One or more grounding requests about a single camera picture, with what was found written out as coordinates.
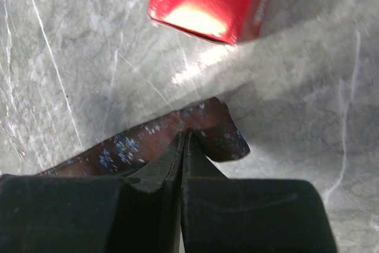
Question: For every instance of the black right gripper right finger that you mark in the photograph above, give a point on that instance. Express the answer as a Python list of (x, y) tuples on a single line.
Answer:
[(219, 214)]

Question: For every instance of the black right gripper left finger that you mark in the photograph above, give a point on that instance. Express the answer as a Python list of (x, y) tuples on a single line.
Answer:
[(122, 213)]

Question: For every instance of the brown floral necktie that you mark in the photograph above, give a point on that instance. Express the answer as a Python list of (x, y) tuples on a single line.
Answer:
[(209, 121)]

